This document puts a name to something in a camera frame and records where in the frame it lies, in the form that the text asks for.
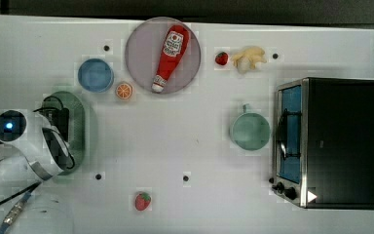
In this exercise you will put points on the green oval strainer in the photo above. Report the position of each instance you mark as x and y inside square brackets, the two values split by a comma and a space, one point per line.
[76, 132]

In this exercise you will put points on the blue bowl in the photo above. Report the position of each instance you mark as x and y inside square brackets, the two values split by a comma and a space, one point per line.
[95, 75]

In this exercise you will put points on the green mug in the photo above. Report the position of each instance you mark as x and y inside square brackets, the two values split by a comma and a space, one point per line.
[250, 131]

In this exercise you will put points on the strawberry toy near banana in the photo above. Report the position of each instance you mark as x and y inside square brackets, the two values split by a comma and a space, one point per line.
[222, 58]

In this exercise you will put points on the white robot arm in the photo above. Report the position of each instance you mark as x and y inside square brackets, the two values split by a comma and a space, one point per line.
[43, 154]

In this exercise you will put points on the grey round plate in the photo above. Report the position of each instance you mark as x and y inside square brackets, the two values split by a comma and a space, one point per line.
[143, 51]

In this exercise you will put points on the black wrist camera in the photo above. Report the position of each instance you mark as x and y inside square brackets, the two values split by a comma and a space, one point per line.
[60, 119]

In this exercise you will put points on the red plush ketchup bottle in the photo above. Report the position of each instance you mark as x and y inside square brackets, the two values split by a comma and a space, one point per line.
[174, 46]

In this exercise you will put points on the strawberry toy near front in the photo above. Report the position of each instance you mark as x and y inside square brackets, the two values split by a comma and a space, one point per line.
[142, 201]

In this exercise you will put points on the black toaster oven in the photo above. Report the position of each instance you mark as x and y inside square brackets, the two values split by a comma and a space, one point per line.
[324, 143]

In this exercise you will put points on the yellow plush banana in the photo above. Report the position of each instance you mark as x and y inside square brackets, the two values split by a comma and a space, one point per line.
[247, 59]

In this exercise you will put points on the orange slice toy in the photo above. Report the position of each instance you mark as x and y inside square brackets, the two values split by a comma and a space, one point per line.
[124, 90]

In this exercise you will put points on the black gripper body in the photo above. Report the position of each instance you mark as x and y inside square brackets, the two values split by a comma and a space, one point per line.
[58, 149]

